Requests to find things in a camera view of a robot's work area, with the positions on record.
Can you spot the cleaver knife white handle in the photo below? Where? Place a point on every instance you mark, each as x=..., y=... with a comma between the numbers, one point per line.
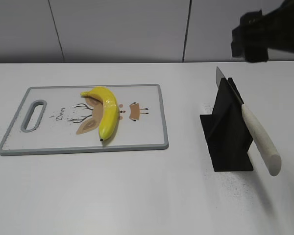
x=265, y=146

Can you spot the white grey cutting board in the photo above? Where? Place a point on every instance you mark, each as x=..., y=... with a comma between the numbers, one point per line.
x=58, y=120

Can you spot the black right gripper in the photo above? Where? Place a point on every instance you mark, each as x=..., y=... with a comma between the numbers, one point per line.
x=247, y=39

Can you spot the yellow plastic banana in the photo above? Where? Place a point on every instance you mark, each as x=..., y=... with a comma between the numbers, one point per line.
x=110, y=115

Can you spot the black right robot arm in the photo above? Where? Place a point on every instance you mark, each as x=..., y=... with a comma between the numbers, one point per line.
x=279, y=28

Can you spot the black knife stand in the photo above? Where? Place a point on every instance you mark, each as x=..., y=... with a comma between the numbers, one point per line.
x=227, y=136

